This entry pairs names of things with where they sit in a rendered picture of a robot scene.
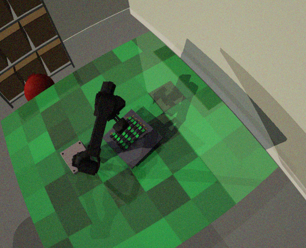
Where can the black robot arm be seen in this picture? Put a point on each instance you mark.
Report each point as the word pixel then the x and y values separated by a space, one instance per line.
pixel 105 103

